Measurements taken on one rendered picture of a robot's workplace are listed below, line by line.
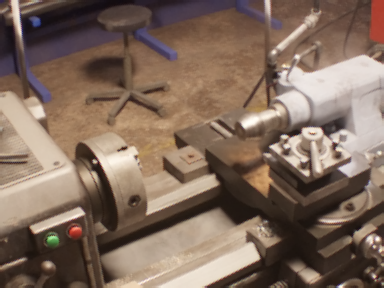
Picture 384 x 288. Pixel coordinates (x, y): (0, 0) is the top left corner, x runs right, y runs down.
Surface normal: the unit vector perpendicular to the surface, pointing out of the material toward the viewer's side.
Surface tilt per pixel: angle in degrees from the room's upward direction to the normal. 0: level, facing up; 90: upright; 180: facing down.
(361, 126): 66
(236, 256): 36
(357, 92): 82
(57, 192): 45
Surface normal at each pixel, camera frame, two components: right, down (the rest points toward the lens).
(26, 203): 0.36, -0.28
